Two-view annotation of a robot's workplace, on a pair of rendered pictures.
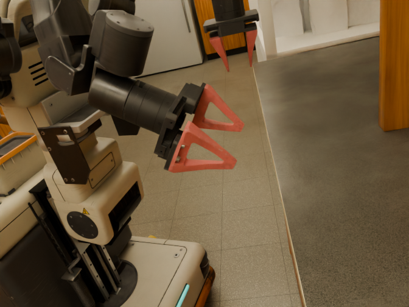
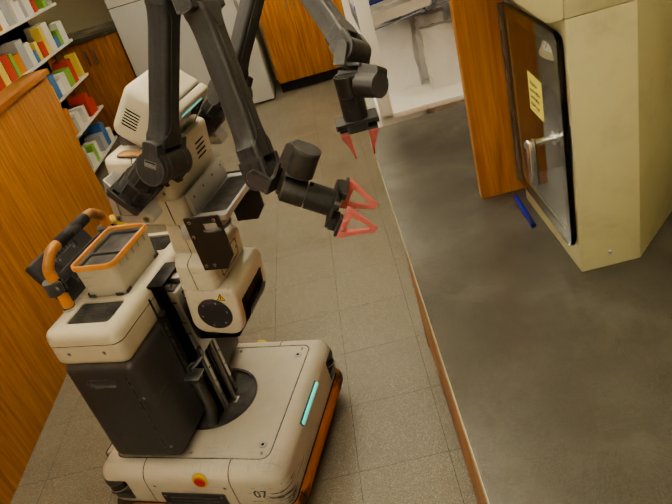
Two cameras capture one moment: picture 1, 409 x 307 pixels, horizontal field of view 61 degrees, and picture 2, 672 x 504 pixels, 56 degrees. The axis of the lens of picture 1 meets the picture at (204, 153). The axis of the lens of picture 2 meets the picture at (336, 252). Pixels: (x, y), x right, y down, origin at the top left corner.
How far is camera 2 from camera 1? 0.85 m
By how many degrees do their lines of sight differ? 6
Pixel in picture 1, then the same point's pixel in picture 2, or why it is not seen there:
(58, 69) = (258, 178)
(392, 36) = (476, 130)
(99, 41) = (287, 160)
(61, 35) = (259, 156)
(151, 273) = (272, 376)
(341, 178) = (448, 235)
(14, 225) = (140, 322)
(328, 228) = (438, 266)
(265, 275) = (401, 372)
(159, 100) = (326, 193)
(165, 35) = not seen: hidden behind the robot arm
